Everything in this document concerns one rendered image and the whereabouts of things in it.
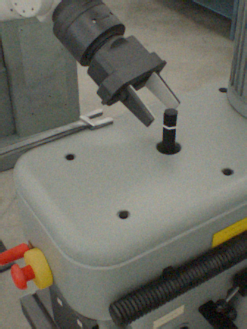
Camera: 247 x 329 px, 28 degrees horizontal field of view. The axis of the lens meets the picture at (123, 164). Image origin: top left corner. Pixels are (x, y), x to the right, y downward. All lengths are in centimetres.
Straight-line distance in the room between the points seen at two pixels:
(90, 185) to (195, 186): 14
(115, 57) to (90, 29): 5
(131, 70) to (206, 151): 16
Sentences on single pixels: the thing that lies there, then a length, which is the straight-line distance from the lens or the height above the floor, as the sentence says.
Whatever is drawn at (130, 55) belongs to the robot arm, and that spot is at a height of 201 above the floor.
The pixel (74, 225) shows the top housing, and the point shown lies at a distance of 64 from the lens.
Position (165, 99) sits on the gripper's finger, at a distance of 76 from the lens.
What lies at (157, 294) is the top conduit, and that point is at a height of 180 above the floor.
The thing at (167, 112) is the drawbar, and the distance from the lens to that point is 72.
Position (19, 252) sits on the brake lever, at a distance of 87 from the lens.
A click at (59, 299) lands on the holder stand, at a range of 157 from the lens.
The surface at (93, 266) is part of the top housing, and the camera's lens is 64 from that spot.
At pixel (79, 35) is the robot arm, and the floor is 204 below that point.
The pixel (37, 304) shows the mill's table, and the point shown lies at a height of 90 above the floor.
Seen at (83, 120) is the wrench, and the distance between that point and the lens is 81.
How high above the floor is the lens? 234
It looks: 38 degrees down
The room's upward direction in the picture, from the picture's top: straight up
